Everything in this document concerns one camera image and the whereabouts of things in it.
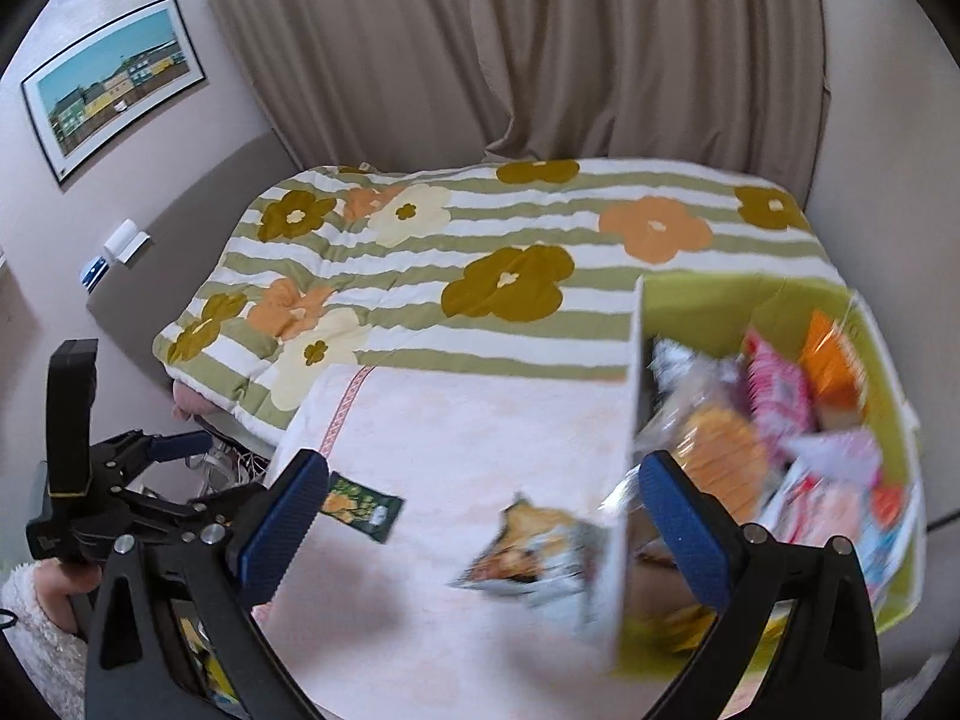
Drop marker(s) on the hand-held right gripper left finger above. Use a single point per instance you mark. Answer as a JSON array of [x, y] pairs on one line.
[[281, 532]]

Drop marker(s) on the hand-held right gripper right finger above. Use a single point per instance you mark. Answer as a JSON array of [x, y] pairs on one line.
[[682, 532]]

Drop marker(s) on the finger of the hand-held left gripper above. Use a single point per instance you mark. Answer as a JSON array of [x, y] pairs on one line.
[[202, 517], [180, 445]]

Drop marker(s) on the clear waffle packet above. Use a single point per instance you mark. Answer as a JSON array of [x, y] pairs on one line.
[[720, 450]]

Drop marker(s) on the silver snack packet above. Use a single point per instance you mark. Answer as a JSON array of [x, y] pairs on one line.
[[525, 547]]

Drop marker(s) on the bright pink snack packet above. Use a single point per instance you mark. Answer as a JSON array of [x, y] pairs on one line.
[[780, 390]]

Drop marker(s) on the green cardboard box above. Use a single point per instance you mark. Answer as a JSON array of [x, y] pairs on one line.
[[705, 307]]

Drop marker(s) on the orange cake packet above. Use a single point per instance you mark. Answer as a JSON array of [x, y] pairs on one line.
[[832, 360]]

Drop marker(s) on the person's left hand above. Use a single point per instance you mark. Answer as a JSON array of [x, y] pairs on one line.
[[67, 585]]

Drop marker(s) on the pink pillow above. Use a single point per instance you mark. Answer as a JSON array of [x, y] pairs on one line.
[[191, 399]]

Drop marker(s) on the green snack packet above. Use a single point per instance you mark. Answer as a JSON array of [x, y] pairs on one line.
[[360, 506]]

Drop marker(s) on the yellow snack packet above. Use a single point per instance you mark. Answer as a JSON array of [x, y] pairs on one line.
[[675, 626]]

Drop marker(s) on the gold snack packet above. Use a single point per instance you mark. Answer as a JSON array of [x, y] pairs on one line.
[[210, 660]]

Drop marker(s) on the white pink-patterned blanket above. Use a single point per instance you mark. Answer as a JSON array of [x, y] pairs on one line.
[[465, 450]]

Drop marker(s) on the blue white snack packet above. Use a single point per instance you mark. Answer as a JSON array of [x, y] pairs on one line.
[[885, 559]]

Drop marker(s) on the beige headboard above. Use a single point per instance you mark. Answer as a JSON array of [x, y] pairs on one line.
[[210, 195]]

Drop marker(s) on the floral striped quilt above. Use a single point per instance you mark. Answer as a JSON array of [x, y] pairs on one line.
[[525, 240]]

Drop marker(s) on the beige curtain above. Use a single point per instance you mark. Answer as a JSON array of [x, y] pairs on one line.
[[525, 37]]

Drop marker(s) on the blue wall device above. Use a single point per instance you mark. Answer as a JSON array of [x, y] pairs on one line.
[[94, 274]]

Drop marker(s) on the framed wall picture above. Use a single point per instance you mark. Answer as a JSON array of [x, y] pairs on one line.
[[112, 86]]

